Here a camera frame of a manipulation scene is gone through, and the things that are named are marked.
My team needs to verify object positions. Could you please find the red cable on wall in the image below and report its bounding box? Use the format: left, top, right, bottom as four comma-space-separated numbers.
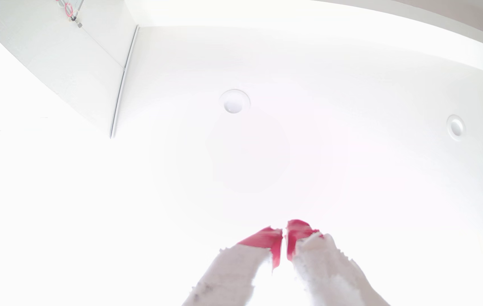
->
56, 0, 85, 29

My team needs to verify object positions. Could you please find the round recessed ceiling light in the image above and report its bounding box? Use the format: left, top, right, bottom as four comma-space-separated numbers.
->
446, 114, 466, 142
219, 89, 251, 114

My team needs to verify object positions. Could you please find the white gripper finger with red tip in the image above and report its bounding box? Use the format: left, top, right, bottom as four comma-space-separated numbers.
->
286, 219, 391, 306
182, 226, 284, 306

